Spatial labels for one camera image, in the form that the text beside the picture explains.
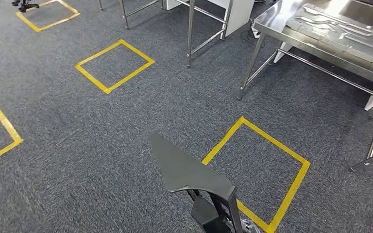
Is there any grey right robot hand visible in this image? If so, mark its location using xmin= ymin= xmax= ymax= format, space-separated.
xmin=239 ymin=218 xmax=262 ymax=233

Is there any black plastic plate part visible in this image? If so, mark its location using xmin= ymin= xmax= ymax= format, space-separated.
xmin=148 ymin=132 xmax=244 ymax=233

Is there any stainless steel workbench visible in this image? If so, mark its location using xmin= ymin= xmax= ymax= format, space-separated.
xmin=236 ymin=0 xmax=373 ymax=173

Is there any stainless steel table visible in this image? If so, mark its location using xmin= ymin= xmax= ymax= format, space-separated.
xmin=97 ymin=0 xmax=165 ymax=30
xmin=173 ymin=0 xmax=236 ymax=69

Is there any stamped sheet metal panel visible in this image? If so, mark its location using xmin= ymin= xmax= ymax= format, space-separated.
xmin=285 ymin=2 xmax=373 ymax=74

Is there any white cabinet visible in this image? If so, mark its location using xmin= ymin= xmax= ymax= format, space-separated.
xmin=166 ymin=0 xmax=255 ymax=38

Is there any black stand base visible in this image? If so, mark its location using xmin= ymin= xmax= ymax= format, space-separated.
xmin=12 ymin=0 xmax=40 ymax=14

